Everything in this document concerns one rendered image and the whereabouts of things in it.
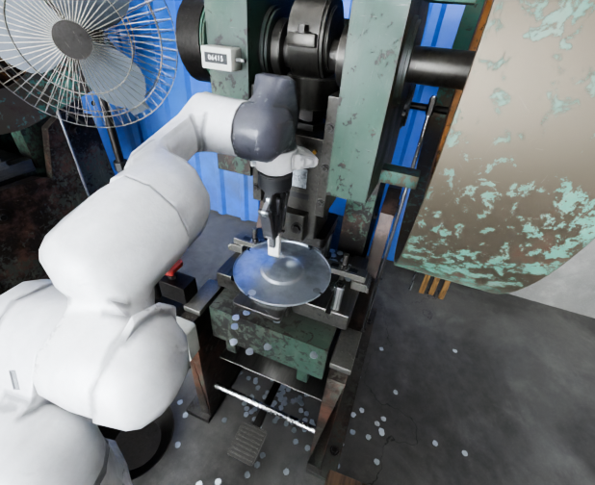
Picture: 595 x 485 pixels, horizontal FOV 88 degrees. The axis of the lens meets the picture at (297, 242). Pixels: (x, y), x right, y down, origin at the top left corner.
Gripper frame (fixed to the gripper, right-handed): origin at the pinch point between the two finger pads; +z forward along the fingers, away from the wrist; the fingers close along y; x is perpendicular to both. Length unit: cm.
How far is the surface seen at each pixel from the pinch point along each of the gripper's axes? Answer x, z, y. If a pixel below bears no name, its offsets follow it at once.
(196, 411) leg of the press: -28, 89, 14
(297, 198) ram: 1.6, -8.0, -11.1
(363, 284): 23.4, 19.3, -16.0
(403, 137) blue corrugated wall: 21, 7, -128
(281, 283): 2.1, 13.7, -0.6
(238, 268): -12.0, 14.1, -1.0
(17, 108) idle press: -131, -8, -28
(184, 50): -28.7, -38.7, -11.7
